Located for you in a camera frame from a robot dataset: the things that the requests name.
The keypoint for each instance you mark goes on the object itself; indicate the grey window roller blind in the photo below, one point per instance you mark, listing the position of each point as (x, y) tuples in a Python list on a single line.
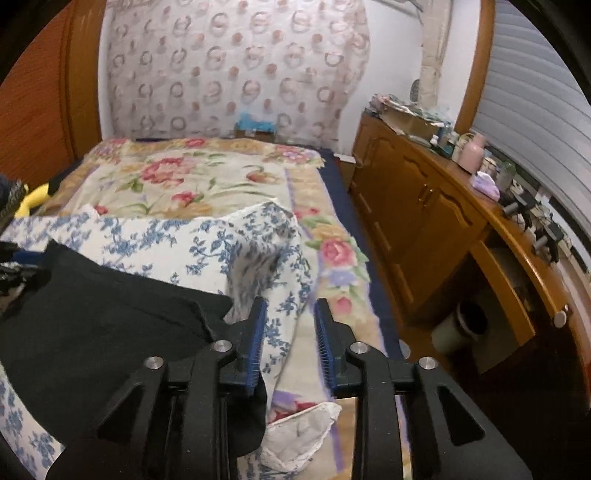
[(533, 110)]

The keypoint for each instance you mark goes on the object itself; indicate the blue item on box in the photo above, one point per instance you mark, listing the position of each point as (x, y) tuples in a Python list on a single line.
[(246, 122)]

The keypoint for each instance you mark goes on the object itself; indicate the yellow plush toy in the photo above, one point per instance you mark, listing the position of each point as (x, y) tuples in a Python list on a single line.
[(32, 200)]

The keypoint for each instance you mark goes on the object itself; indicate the circle patterned lace curtain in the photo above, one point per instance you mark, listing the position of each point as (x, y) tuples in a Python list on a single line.
[(190, 68)]

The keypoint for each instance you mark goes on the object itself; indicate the black garment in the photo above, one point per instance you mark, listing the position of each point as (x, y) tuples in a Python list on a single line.
[(69, 345)]

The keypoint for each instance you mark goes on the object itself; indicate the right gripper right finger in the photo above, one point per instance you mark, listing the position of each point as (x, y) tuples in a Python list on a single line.
[(450, 437)]

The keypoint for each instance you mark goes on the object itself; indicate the dark patterned folded cloth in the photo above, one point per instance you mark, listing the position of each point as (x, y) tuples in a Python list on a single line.
[(12, 193)]

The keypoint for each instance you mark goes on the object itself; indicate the cardboard box with papers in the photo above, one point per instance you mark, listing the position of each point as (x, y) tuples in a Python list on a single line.
[(408, 119)]

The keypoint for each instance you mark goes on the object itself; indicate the beige tied side curtain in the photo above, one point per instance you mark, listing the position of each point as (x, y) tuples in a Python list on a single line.
[(437, 17)]

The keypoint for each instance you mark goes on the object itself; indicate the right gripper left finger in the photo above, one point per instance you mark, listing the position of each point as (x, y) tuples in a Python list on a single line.
[(188, 419)]

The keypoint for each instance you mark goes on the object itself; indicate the purple cloth pouch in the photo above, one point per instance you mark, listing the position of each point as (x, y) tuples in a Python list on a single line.
[(482, 182)]

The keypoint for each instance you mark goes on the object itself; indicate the wooden louvered wardrobe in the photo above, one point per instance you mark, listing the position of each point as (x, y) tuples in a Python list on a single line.
[(49, 86)]

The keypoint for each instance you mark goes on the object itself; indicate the blue floral white quilt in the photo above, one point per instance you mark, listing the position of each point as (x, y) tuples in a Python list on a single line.
[(259, 250)]

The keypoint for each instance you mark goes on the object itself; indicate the pink floral beige blanket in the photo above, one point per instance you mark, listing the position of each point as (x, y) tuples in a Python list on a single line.
[(194, 178)]

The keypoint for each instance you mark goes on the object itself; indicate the small white desk fan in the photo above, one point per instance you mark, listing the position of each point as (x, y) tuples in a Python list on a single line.
[(415, 90)]

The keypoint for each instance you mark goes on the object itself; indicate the long wooden sideboard cabinet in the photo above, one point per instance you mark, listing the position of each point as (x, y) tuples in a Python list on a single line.
[(509, 324)]

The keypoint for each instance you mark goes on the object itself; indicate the pink thermos jug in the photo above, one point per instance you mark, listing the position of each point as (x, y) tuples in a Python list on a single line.
[(472, 154)]

